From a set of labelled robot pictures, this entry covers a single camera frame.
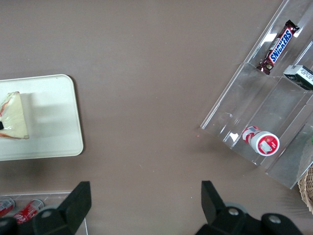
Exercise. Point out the small light wicker basket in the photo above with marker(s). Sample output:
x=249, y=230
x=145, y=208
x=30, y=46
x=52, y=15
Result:
x=307, y=191

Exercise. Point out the red cola bottle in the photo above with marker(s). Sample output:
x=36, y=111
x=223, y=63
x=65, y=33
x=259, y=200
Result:
x=25, y=211

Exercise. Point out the cream plastic tray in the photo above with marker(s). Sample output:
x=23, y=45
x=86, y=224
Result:
x=53, y=122

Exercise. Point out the clear acrylic stepped shelf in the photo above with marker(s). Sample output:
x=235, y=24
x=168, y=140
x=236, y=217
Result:
x=256, y=98

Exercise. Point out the clear acrylic bottle rack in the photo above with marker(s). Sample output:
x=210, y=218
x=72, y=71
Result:
x=61, y=194

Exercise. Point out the red white yogurt bottle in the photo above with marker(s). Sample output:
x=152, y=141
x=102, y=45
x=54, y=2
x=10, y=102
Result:
x=262, y=143

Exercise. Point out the black white snack box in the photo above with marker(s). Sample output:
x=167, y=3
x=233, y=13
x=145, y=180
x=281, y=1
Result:
x=302, y=77

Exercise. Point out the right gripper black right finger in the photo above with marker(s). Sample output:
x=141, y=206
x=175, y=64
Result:
x=220, y=213

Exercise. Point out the triangle sandwich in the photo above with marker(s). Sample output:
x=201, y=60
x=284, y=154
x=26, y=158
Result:
x=14, y=115

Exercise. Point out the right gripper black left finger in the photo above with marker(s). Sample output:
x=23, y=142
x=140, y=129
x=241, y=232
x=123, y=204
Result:
x=71, y=208

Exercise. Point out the Snickers chocolate bar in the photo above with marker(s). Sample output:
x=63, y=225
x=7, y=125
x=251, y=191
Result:
x=278, y=47

